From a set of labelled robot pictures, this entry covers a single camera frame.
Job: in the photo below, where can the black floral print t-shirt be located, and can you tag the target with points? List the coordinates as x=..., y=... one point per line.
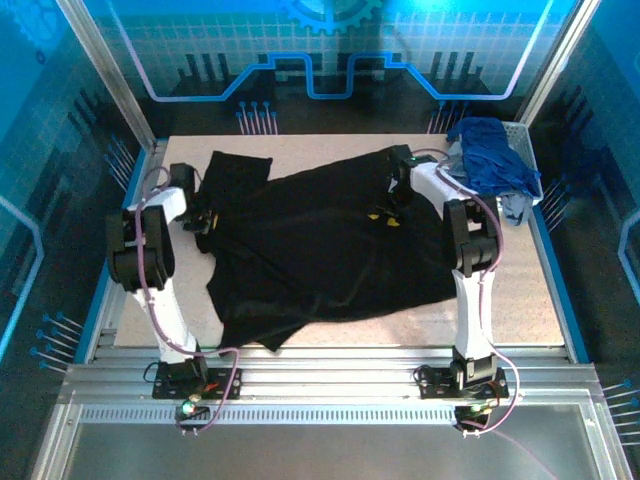
x=310, y=250

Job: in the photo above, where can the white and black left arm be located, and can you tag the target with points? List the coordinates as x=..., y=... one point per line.
x=170, y=315

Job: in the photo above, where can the blue t-shirt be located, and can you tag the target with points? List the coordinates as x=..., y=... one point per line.
x=490, y=155

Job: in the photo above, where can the grey t-shirt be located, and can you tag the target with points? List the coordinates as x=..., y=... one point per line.
x=515, y=207

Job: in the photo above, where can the blue table edge trim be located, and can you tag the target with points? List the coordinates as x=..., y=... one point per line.
x=92, y=325
x=578, y=340

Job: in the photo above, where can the small black controller board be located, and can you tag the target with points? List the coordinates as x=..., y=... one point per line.
x=197, y=412
x=467, y=415

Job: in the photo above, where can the steel tray panel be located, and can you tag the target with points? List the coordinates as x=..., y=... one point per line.
x=325, y=455

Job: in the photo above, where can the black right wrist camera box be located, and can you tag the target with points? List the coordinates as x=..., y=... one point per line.
x=400, y=153

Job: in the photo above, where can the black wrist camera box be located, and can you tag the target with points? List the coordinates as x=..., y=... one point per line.
x=181, y=177
x=400, y=153

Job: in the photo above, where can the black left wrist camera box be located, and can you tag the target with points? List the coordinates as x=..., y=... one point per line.
x=181, y=177

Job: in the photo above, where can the aluminium table side rail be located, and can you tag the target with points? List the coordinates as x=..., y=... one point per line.
x=112, y=320

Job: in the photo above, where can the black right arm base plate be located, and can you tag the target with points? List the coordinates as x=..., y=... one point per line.
x=430, y=382

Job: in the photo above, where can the aluminium frame cross rails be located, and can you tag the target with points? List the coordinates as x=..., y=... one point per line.
x=325, y=375

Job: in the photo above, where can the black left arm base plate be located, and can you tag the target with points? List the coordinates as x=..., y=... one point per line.
x=165, y=387

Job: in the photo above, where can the aluminium frame post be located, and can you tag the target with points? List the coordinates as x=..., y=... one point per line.
x=107, y=75
x=556, y=60

